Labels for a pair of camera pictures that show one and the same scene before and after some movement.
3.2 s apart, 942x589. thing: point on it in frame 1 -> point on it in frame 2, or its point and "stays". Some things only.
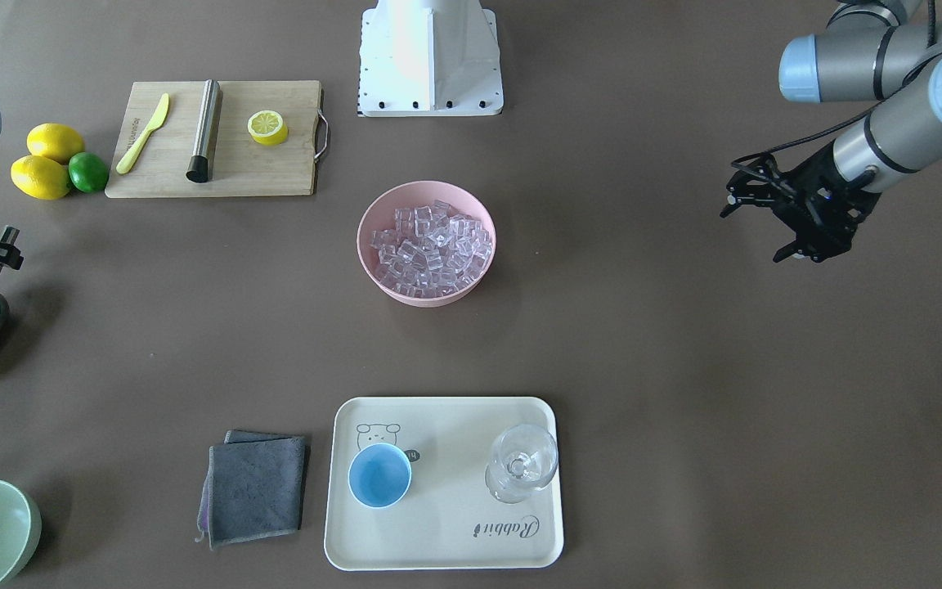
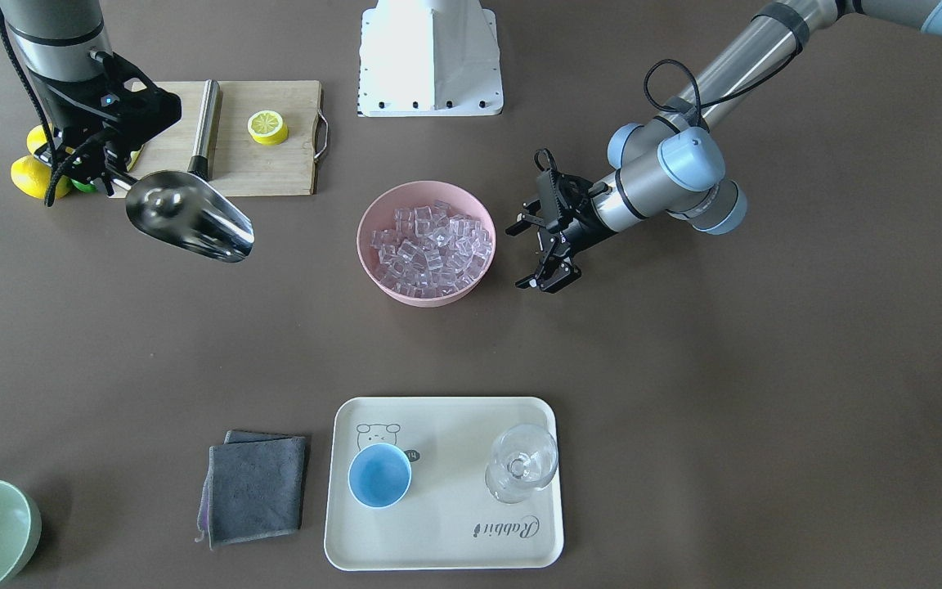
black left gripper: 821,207 -> 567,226
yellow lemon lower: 42,177 stays
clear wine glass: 524,459 stays
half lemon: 267,128 stays
